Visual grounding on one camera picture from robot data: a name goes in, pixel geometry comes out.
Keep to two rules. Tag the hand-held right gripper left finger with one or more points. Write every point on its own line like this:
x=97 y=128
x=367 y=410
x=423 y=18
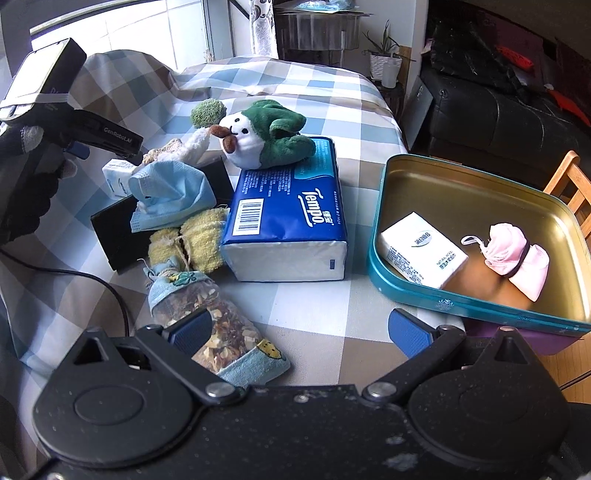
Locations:
x=191 y=331

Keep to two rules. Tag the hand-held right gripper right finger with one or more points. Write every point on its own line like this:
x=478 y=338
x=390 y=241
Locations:
x=406 y=333

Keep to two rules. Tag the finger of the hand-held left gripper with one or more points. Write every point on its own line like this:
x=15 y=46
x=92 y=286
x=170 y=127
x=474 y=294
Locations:
x=77 y=150

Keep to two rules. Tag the dried herb sachet bag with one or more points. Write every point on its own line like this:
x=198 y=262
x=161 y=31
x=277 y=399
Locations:
x=233 y=334

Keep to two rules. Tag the blue face mask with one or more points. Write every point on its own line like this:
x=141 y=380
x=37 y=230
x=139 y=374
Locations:
x=171 y=189

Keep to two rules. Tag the teal metal tin box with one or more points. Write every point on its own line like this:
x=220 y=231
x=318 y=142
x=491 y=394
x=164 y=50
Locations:
x=461 y=194

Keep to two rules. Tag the green and white plush toy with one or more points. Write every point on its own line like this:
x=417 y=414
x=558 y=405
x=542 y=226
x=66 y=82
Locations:
x=277 y=143

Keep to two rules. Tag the person's left hand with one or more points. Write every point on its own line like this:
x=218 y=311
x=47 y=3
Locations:
x=25 y=194

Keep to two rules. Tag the small white tissue packet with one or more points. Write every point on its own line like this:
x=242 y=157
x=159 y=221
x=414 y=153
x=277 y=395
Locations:
x=113 y=177

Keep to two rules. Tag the white pocket tissue packet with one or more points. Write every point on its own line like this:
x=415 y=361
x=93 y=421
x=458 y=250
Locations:
x=425 y=251

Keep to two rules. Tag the beige knitted cloth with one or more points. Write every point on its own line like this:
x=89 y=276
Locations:
x=164 y=147

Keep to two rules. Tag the yellow fuzzy sock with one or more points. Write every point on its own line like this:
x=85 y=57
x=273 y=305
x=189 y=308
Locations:
x=205 y=240

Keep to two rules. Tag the black rectangular box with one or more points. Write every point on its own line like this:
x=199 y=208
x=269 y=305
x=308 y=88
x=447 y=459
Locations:
x=115 y=242

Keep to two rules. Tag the white fluffy cloth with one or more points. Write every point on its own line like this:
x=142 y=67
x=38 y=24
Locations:
x=196 y=143

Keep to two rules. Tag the pink cloth bundle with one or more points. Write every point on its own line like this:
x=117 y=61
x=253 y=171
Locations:
x=508 y=249

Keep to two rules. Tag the green fuzzy ball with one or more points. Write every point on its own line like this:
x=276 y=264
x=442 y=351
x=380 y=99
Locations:
x=207 y=113

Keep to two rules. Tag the blue tissue pack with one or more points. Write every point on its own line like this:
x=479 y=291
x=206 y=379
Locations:
x=286 y=207

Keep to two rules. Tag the patterned curtain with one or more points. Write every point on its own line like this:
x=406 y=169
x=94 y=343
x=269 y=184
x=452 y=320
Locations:
x=262 y=27

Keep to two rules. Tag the leaning glass panel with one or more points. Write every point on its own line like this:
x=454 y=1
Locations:
x=419 y=113

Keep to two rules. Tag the wooden chair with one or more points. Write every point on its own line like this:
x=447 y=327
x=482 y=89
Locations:
x=561 y=175

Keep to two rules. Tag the black leather sofa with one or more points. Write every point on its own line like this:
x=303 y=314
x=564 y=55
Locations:
x=485 y=124

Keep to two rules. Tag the checked tablecloth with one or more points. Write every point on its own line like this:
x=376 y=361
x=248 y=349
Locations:
x=300 y=92

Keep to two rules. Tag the dark wooden plant stand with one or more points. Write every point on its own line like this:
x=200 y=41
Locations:
x=392 y=99

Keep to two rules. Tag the white plastic cup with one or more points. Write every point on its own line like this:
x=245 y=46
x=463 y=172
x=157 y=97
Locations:
x=390 y=74

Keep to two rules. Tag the silver covered side table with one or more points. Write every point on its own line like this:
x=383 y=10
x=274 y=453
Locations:
x=318 y=32

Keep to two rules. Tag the potted plant in white pot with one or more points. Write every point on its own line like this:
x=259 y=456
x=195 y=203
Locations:
x=382 y=64

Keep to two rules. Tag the light blue plastic bag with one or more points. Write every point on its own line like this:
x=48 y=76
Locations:
x=323 y=4

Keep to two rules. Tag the red cushion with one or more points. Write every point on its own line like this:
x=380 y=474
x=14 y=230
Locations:
x=570 y=106
x=515 y=55

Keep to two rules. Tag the black puffer jacket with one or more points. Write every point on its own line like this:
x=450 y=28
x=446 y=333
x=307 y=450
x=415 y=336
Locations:
x=480 y=50

